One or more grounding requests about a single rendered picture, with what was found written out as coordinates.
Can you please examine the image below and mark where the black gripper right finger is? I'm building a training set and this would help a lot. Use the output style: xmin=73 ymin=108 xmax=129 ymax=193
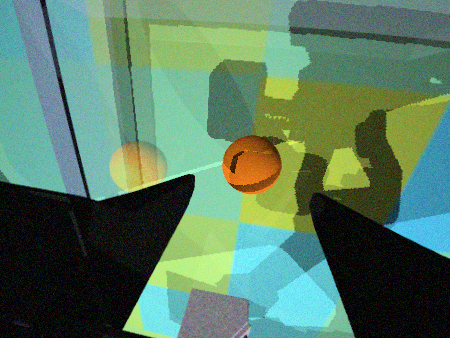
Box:
xmin=309 ymin=193 xmax=450 ymax=338

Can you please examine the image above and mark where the clear l-shaped low wall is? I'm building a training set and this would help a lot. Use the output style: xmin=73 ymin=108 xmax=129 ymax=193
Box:
xmin=45 ymin=0 xmax=450 ymax=201

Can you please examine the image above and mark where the orange and brown ball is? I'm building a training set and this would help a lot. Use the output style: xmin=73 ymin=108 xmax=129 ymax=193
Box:
xmin=222 ymin=135 xmax=282 ymax=194

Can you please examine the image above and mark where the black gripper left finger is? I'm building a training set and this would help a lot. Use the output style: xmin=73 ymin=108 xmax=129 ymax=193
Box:
xmin=0 ymin=174 xmax=195 ymax=329

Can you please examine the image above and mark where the translucent yellow ball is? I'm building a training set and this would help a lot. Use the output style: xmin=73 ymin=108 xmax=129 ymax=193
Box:
xmin=109 ymin=141 xmax=168 ymax=193

